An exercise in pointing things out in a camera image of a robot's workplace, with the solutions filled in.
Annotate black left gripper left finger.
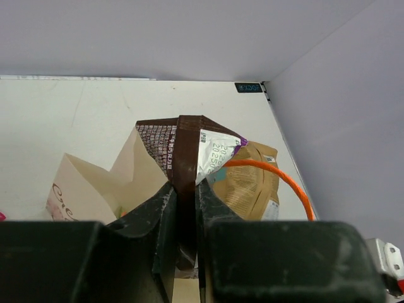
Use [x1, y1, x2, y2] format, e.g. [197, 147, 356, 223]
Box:
[1, 184, 177, 302]

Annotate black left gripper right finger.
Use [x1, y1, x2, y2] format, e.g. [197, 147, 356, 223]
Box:
[195, 181, 386, 302]

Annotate blue table label right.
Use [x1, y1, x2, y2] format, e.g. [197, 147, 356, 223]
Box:
[235, 83, 263, 93]

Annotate brown chocolate bar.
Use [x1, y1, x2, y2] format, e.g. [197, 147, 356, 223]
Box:
[135, 116, 247, 271]

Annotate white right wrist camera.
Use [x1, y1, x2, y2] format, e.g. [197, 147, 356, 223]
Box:
[365, 238, 403, 299]

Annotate large brown snack bag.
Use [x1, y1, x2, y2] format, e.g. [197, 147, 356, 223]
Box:
[209, 140, 280, 222]

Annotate beige paper bag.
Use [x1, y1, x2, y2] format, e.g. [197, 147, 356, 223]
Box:
[45, 127, 316, 303]

